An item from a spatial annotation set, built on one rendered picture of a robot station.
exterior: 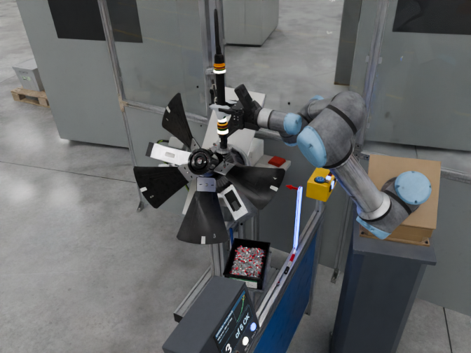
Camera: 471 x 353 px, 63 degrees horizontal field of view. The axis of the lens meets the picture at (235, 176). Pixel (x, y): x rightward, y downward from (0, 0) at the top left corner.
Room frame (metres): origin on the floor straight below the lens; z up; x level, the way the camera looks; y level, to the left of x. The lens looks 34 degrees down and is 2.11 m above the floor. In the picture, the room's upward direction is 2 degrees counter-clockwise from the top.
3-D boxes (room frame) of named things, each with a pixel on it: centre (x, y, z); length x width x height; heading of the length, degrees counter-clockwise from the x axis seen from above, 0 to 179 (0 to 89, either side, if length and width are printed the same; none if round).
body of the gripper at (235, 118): (1.37, -0.05, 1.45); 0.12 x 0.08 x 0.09; 61
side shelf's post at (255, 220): (1.96, -0.12, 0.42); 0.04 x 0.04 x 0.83; 61
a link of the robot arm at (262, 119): (1.33, -0.12, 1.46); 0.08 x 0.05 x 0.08; 151
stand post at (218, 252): (1.58, 0.11, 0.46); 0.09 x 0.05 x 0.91; 61
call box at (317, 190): (1.50, -0.41, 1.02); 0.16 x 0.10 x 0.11; 151
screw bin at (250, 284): (1.18, -0.04, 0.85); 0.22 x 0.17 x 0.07; 167
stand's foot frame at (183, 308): (1.66, 0.07, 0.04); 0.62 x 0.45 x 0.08; 151
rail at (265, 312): (1.16, -0.22, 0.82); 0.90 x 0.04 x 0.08; 151
